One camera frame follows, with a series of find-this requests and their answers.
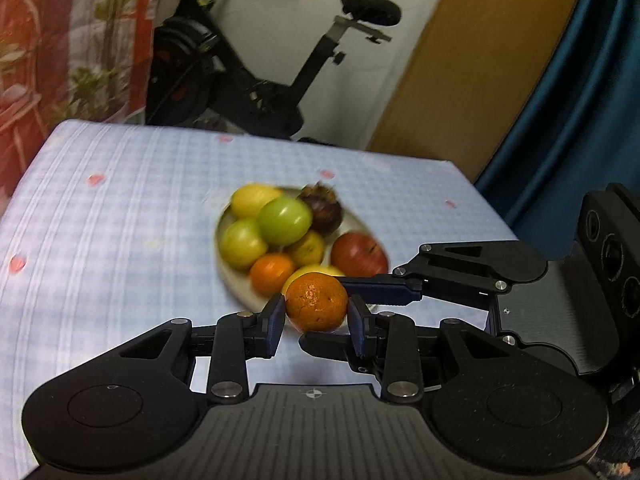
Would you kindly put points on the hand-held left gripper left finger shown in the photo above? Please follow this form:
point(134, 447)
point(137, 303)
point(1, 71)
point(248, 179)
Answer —
point(276, 325)

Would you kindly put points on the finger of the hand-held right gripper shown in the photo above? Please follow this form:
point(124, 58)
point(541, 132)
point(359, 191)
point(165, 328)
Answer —
point(385, 290)
point(327, 346)

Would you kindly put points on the black exercise bike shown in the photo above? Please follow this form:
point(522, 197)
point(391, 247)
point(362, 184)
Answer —
point(190, 60)

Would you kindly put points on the dark purple mangosteen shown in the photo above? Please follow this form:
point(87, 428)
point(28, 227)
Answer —
point(327, 217)

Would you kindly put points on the floral red curtain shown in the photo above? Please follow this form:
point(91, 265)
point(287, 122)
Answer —
point(50, 60)

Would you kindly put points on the yellow lemon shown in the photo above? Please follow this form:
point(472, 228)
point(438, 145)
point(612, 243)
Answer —
point(250, 200)
point(325, 270)

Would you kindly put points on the blue plaid tablecloth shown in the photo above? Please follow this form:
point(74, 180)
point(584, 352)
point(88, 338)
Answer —
point(100, 240)

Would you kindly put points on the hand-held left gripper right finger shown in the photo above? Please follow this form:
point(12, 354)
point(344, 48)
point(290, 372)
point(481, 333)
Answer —
point(357, 327)

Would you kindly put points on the yellowish green fruit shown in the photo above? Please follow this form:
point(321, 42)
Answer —
point(307, 249)

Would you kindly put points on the blue curtain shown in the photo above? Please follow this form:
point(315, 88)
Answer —
point(590, 110)

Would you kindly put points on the orange mandarin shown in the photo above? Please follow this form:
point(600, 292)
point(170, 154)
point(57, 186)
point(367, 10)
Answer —
point(315, 302)
point(270, 274)

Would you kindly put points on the brown wooden door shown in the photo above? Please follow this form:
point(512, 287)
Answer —
point(475, 85)

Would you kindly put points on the red apple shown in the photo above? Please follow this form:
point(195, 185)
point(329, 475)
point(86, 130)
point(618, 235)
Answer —
point(357, 255)

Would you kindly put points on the cream round plate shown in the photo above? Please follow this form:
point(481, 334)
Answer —
point(240, 287)

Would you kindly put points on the green apple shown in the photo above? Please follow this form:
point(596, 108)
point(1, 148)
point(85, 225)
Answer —
point(240, 245)
point(282, 220)

